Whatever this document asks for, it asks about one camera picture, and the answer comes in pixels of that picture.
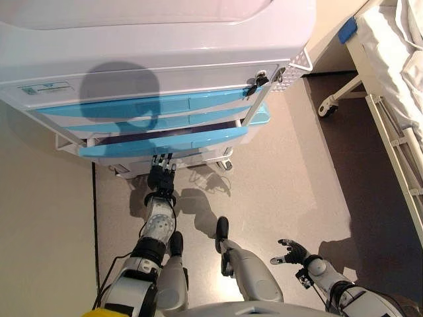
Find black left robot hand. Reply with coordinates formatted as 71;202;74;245
147;152;178;196

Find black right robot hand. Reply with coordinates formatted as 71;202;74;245
270;238;311;266

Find white drawer blue handle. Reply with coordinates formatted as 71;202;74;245
67;105;255;135
77;119;249;164
92;148;234;178
28;86;262;128

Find silver right robot leg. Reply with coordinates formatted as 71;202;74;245
215;216;285;303

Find white cart caster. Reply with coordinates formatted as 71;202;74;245
216;155;234;171

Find grey robot torso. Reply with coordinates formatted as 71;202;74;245
180;299;331;317

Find black baseboard strip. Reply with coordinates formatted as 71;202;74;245
91;162;102;291

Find blue lidded plastic bin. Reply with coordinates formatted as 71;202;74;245
237;102;272;148

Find person leg brown trousers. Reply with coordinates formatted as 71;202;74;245
391;295;423;317

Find white medical cart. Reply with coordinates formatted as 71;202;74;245
0;0;317;181

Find black cart keys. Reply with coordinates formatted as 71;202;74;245
243;71;270;100

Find yellow padded cover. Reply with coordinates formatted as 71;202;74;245
82;307;133;317

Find white bed caster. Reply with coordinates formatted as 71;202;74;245
317;100;340;118

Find white label sticker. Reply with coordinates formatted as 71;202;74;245
18;81;69;96

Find white hospital bed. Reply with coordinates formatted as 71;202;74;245
317;0;423;229

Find blue bed corner bumper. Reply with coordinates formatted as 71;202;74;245
337;17;360;44

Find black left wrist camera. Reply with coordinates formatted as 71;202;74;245
144;188;178;203

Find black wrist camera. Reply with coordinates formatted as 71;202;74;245
295;269;313;288
144;188;178;203

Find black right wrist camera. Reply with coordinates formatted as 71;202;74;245
295;269;313;288

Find white wire side basket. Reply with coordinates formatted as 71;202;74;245
270;46;313;95

